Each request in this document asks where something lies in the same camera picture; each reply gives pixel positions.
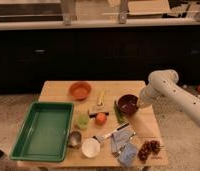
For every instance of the green chili pepper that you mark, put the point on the green chili pepper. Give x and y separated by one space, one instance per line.
120 119

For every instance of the dark brown bowl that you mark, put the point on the dark brown bowl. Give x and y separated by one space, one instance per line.
127 104

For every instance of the yellow peeled banana toy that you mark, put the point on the yellow peeled banana toy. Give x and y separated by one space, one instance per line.
100 100

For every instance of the black handled knife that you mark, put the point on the black handled knife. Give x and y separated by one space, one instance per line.
93 111

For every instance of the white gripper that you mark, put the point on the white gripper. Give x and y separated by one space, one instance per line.
147 97

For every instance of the small metal cup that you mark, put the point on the small metal cup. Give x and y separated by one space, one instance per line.
75 139

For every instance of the green plastic tray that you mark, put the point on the green plastic tray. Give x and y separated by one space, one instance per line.
43 136

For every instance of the small green cup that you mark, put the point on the small green cup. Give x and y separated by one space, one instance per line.
82 121

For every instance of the black handled spatula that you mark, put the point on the black handled spatula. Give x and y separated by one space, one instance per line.
101 138

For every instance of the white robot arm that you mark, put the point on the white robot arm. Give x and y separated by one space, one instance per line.
164 82

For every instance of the orange bowl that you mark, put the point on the orange bowl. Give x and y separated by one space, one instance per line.
80 90

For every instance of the blue grey cloth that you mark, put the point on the blue grey cloth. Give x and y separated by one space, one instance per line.
129 152

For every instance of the white bowl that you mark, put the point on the white bowl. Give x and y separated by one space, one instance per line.
90 148

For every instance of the orange fruit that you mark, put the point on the orange fruit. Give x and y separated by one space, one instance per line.
100 119

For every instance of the wooden table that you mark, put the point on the wooden table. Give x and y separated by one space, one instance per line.
143 122

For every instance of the silver fork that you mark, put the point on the silver fork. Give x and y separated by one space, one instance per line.
116 154

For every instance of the bunch of red grapes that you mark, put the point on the bunch of red grapes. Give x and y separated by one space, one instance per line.
149 147

